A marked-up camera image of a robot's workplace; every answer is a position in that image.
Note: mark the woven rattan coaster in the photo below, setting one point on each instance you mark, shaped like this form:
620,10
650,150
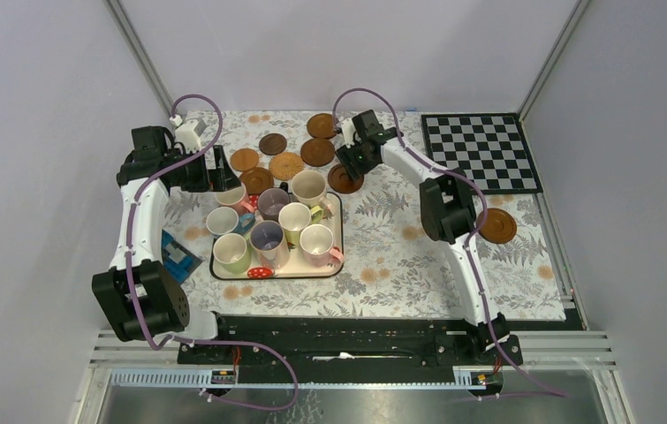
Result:
285,166

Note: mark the purple cup dark handle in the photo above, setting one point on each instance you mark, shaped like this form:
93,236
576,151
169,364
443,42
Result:
272,200

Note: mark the white cup pink handle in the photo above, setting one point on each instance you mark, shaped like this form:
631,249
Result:
236,199

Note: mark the cream tray with black rim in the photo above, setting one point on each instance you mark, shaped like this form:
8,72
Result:
297,267

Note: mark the floral tablecloth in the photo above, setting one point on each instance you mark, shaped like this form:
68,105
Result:
391,269

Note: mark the white cup green body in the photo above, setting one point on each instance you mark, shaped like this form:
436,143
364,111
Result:
232,253

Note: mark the white cup blue handle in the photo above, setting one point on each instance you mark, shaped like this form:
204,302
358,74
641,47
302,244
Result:
224,220

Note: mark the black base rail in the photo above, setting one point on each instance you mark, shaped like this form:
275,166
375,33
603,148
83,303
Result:
330,350

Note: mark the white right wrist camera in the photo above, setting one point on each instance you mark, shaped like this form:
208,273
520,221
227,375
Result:
348,131

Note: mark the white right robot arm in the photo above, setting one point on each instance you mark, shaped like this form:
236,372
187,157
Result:
447,213

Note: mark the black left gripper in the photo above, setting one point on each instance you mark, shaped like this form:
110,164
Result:
213,179

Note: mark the light bamboo coaster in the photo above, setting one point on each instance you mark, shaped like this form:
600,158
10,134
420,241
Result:
244,159

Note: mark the dark walnut coaster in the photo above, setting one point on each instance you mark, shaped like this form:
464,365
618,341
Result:
272,144

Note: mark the blue block puzzle box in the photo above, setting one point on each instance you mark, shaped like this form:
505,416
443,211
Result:
178,260

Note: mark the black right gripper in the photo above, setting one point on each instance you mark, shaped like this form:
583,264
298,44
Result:
346,156

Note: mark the lilac cup centre front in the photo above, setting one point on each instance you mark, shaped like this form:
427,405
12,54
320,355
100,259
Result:
268,240

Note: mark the brown ridged wooden coaster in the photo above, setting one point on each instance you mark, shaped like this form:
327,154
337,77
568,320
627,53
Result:
317,152

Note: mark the black white chessboard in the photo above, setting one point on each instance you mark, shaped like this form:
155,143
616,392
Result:
490,149

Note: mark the white cup yellow handle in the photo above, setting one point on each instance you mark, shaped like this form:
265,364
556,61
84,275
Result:
295,217

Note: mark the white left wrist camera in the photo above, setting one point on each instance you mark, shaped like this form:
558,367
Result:
188,132

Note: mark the white cup pink front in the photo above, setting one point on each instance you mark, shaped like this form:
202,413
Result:
318,246

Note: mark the large cream cup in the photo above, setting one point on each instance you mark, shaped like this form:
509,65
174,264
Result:
310,188

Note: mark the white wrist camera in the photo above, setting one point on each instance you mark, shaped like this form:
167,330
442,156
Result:
348,131
188,132

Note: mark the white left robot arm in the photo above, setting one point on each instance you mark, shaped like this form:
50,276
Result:
137,293

